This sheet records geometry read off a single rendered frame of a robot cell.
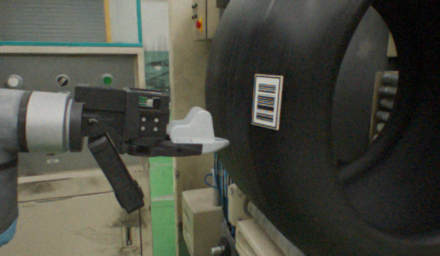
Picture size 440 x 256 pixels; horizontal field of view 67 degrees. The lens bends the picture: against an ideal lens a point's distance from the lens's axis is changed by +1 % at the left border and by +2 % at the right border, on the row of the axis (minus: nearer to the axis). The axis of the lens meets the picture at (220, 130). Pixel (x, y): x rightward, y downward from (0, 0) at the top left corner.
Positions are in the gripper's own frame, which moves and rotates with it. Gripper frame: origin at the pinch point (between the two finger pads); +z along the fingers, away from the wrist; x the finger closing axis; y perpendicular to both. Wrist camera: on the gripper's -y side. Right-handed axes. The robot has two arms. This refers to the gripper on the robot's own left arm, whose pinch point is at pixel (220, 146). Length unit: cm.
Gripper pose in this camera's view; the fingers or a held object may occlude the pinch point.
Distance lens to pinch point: 48.8
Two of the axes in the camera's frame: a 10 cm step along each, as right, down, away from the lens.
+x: -3.0, -2.1, 9.3
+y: 1.2, -9.8, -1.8
